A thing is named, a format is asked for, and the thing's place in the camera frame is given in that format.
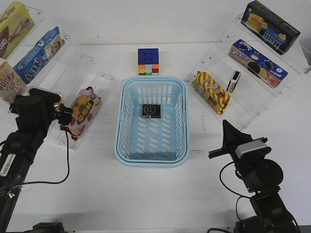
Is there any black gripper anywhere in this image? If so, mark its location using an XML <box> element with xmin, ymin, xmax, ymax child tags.
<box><xmin>9</xmin><ymin>88</ymin><xmax>73</xmax><ymax>138</ymax></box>
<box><xmin>208</xmin><ymin>120</ymin><xmax>267</xmax><ymax>163</ymax></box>

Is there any black tissue pack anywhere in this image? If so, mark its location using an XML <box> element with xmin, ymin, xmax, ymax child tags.
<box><xmin>142</xmin><ymin>104</ymin><xmax>161</xmax><ymax>118</ymax></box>

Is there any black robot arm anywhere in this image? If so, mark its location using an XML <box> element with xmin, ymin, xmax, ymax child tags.
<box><xmin>0</xmin><ymin>88</ymin><xmax>73</xmax><ymax>233</ymax></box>
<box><xmin>208</xmin><ymin>120</ymin><xmax>300</xmax><ymax>233</ymax></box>

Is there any light blue plastic basket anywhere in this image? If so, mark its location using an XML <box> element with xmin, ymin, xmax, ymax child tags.
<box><xmin>114</xmin><ymin>76</ymin><xmax>190</xmax><ymax>168</ymax></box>

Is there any pink strawberry cake package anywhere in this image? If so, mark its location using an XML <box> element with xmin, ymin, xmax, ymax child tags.
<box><xmin>60</xmin><ymin>86</ymin><xmax>102</xmax><ymax>141</ymax></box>

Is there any yellow red snack bag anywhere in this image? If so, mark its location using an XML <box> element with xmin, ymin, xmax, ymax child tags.
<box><xmin>192</xmin><ymin>71</ymin><xmax>231</xmax><ymax>115</ymax></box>

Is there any clear acrylic right shelf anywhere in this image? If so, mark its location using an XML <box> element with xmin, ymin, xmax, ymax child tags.
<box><xmin>185</xmin><ymin>15</ymin><xmax>308</xmax><ymax>138</ymax></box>

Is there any clear acrylic shelf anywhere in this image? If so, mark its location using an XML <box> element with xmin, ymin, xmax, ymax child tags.
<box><xmin>0</xmin><ymin>4</ymin><xmax>117</xmax><ymax>152</ymax></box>
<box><xmin>185</xmin><ymin>15</ymin><xmax>308</xmax><ymax>138</ymax></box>

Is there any small black white carton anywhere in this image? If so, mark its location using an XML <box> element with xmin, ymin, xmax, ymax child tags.
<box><xmin>226</xmin><ymin>70</ymin><xmax>241</xmax><ymax>93</ymax></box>

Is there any Pocky snack box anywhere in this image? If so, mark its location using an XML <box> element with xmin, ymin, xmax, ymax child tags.
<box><xmin>0</xmin><ymin>58</ymin><xmax>28</xmax><ymax>104</ymax></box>

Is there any clear acrylic left shelf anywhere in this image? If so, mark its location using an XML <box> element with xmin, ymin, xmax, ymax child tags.
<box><xmin>0</xmin><ymin>4</ymin><xmax>117</xmax><ymax>152</ymax></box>

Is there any blue cookie bag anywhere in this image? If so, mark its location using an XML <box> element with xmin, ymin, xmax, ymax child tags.
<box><xmin>14</xmin><ymin>26</ymin><xmax>65</xmax><ymax>84</ymax></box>

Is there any blue sandwich cookie box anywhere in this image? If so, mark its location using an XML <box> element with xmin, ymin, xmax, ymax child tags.
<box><xmin>228</xmin><ymin>39</ymin><xmax>288</xmax><ymax>88</ymax></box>

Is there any multicolour puzzle cube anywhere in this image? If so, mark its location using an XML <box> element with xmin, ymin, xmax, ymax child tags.
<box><xmin>138</xmin><ymin>48</ymin><xmax>159</xmax><ymax>76</ymax></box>

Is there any yellow wafer box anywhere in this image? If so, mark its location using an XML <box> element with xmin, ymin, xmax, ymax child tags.
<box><xmin>0</xmin><ymin>1</ymin><xmax>35</xmax><ymax>59</ymax></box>

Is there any black Fruizza cracker box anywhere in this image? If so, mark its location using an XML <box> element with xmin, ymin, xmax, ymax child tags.
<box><xmin>241</xmin><ymin>0</ymin><xmax>301</xmax><ymax>55</ymax></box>

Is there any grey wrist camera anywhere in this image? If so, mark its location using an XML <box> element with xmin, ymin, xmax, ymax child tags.
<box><xmin>235</xmin><ymin>140</ymin><xmax>272</xmax><ymax>160</ymax></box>

